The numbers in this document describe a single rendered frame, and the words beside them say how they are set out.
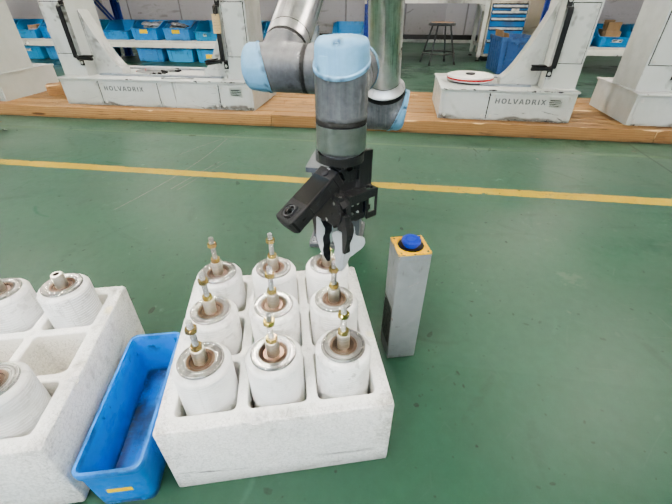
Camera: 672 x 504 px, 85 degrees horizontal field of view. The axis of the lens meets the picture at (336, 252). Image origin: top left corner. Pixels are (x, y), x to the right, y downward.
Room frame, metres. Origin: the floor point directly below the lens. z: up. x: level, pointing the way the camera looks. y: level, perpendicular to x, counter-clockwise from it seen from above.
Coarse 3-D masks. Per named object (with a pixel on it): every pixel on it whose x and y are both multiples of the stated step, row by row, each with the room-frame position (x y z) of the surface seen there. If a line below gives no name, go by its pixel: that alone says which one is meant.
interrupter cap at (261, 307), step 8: (264, 296) 0.55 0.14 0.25; (280, 296) 0.55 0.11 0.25; (288, 296) 0.55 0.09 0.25; (256, 304) 0.53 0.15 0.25; (264, 304) 0.53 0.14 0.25; (280, 304) 0.53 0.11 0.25; (288, 304) 0.53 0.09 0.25; (256, 312) 0.50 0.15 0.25; (264, 312) 0.50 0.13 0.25; (272, 312) 0.50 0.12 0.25; (280, 312) 0.50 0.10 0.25; (288, 312) 0.51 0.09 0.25
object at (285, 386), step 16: (288, 336) 0.45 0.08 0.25; (256, 368) 0.38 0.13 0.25; (288, 368) 0.38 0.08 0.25; (256, 384) 0.37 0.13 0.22; (272, 384) 0.36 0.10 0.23; (288, 384) 0.37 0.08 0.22; (304, 384) 0.41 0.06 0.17; (256, 400) 0.38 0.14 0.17; (272, 400) 0.37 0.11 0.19; (288, 400) 0.37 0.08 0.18; (304, 400) 0.40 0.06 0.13
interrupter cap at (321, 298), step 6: (324, 288) 0.57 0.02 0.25; (342, 288) 0.57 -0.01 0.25; (318, 294) 0.56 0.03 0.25; (324, 294) 0.56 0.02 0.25; (342, 294) 0.56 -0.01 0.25; (348, 294) 0.56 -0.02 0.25; (318, 300) 0.54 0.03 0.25; (324, 300) 0.54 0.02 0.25; (342, 300) 0.54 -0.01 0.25; (348, 300) 0.54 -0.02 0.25; (318, 306) 0.52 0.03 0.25; (324, 306) 0.52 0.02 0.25; (330, 306) 0.52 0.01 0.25; (336, 306) 0.52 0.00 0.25; (348, 306) 0.52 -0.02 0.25; (336, 312) 0.51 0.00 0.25
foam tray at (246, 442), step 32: (352, 288) 0.66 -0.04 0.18; (384, 384) 0.40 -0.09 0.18; (160, 416) 0.34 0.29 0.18; (192, 416) 0.34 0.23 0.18; (224, 416) 0.34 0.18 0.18; (256, 416) 0.34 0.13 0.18; (288, 416) 0.34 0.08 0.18; (320, 416) 0.35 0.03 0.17; (352, 416) 0.35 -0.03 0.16; (384, 416) 0.36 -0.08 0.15; (160, 448) 0.31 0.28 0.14; (192, 448) 0.32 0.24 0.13; (224, 448) 0.32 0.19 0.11; (256, 448) 0.33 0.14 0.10; (288, 448) 0.34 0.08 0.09; (320, 448) 0.34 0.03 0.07; (352, 448) 0.35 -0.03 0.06; (384, 448) 0.36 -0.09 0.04; (192, 480) 0.31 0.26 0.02; (224, 480) 0.32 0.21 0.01
